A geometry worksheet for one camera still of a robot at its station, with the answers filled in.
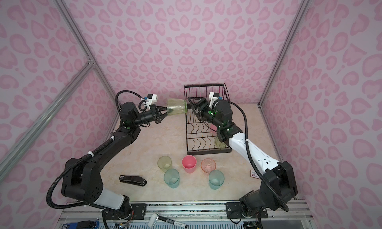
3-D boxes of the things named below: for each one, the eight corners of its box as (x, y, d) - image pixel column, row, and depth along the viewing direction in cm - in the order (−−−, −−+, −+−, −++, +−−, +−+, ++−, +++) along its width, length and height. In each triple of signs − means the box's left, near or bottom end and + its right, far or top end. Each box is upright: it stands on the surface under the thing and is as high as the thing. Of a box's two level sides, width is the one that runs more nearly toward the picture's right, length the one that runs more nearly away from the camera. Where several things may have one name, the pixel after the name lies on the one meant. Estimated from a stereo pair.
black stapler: (121, 181, 85) (118, 179, 82) (124, 175, 87) (121, 172, 84) (145, 186, 83) (143, 184, 80) (147, 180, 85) (145, 177, 82)
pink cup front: (180, 169, 88) (178, 162, 81) (188, 159, 92) (187, 152, 85) (190, 177, 85) (189, 170, 78) (198, 166, 89) (198, 159, 82)
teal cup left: (166, 188, 82) (162, 182, 74) (167, 175, 87) (164, 168, 78) (180, 188, 82) (178, 182, 74) (181, 175, 87) (179, 168, 78)
